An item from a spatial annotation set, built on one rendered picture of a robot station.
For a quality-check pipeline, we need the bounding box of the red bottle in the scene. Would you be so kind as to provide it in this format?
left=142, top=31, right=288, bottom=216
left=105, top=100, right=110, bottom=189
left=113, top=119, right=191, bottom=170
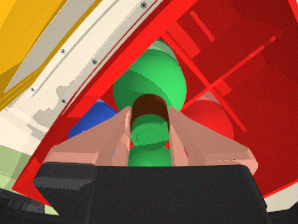
left=181, top=90, right=234, bottom=139

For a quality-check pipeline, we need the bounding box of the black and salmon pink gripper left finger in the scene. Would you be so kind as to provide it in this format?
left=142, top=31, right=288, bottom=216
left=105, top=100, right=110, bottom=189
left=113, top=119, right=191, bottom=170
left=42, top=106, right=131, bottom=166

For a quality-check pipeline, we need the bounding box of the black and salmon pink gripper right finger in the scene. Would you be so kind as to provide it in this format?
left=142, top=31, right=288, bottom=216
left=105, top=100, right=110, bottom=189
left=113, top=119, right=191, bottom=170
left=168, top=106, right=258, bottom=175

